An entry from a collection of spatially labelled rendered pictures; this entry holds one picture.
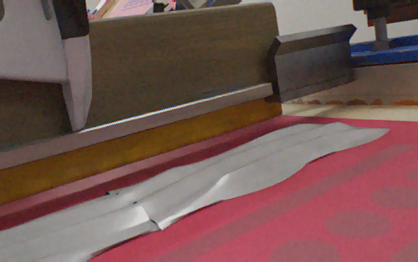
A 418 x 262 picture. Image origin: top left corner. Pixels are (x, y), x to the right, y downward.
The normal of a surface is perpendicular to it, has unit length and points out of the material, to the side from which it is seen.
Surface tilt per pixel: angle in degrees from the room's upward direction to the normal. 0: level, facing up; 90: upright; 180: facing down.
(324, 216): 0
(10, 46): 83
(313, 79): 90
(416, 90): 90
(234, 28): 90
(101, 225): 33
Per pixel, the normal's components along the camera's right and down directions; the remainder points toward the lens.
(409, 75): -0.83, 0.22
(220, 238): -0.18, -0.98
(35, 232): 0.05, -0.84
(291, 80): 0.54, 0.01
